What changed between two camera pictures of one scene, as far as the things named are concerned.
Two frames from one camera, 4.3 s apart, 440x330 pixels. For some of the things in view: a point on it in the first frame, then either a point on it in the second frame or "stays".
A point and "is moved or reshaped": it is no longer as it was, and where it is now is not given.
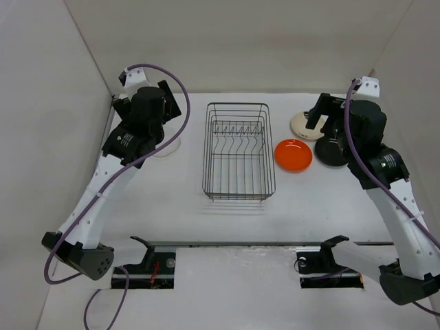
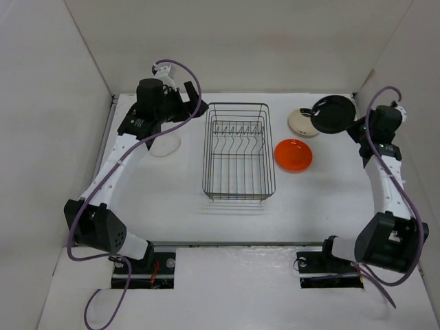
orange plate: x=293 y=156 stays
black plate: x=329 y=152 is moved or reshaped
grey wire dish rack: x=238 y=158 stays
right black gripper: x=326 y=104 → x=353 y=126
